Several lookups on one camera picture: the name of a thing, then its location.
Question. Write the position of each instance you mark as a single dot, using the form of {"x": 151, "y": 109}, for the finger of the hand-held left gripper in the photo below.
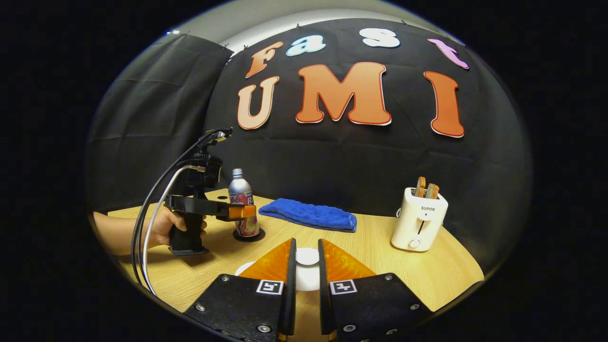
{"x": 204, "y": 206}

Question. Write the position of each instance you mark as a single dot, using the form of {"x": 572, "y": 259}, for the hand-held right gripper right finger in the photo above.
{"x": 370, "y": 304}

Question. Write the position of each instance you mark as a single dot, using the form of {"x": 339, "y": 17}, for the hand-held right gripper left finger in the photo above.
{"x": 247, "y": 304}

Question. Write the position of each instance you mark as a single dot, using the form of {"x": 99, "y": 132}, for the white teacup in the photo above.
{"x": 244, "y": 268}

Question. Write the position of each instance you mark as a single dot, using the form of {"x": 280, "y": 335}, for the silver water bottle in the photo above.
{"x": 242, "y": 194}

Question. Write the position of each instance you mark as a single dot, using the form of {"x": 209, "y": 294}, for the dark round coaster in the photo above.
{"x": 259, "y": 235}

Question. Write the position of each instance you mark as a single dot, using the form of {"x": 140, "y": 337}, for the white teacup lid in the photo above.
{"x": 308, "y": 256}

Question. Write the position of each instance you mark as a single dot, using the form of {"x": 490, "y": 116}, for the white toaster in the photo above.
{"x": 418, "y": 223}

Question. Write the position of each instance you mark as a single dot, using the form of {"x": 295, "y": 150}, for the blue towel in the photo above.
{"x": 308, "y": 214}

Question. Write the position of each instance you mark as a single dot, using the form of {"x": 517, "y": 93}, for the toasted bread slice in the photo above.
{"x": 432, "y": 191}
{"x": 421, "y": 187}

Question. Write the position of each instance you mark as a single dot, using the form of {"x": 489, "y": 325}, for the black backdrop cloth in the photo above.
{"x": 332, "y": 156}

